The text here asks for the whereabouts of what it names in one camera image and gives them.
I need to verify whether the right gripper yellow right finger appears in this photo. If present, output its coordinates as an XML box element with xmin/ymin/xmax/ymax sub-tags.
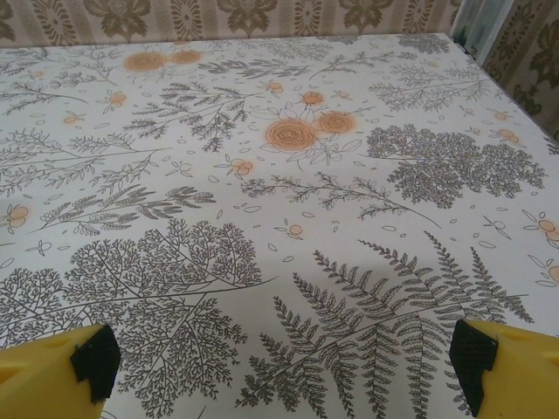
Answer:
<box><xmin>449</xmin><ymin>318</ymin><xmax>559</xmax><ymax>419</ymax></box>

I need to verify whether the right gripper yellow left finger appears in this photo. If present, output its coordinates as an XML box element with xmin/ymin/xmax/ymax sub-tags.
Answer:
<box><xmin>0</xmin><ymin>323</ymin><xmax>121</xmax><ymax>419</ymax></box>

